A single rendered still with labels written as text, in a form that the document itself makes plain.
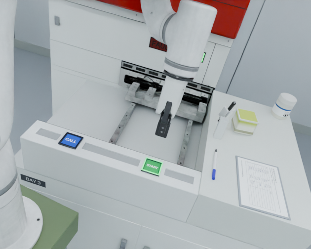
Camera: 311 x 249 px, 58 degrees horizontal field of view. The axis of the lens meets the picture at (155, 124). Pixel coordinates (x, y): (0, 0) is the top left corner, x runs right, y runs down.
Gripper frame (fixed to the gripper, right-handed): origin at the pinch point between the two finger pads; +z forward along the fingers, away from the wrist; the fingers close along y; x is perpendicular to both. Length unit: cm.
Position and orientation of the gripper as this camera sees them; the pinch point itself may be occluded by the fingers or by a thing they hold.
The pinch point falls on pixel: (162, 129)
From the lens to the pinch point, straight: 74.1
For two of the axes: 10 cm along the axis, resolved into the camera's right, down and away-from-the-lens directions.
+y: -1.9, 3.9, -9.0
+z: -2.4, 8.7, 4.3
